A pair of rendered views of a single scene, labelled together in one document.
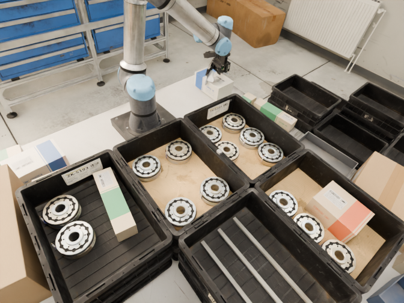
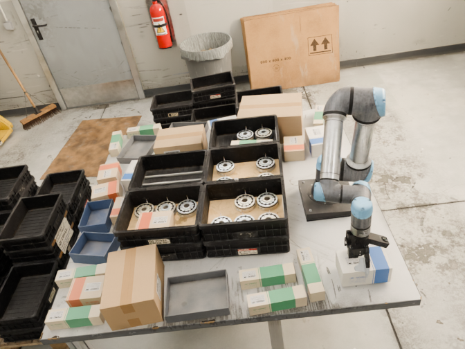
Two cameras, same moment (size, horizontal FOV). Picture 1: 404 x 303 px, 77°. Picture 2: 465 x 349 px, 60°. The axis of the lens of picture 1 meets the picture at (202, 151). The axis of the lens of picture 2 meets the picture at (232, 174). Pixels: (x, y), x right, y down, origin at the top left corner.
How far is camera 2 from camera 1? 2.16 m
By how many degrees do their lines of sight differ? 87
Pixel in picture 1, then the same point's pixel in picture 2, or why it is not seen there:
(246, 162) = (230, 212)
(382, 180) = (138, 274)
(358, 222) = (142, 219)
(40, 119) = not seen: outside the picture
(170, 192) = (242, 171)
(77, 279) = (230, 136)
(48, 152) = (319, 140)
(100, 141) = not seen: hidden behind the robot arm
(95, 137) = not seen: hidden behind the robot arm
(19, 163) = (317, 130)
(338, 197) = (158, 221)
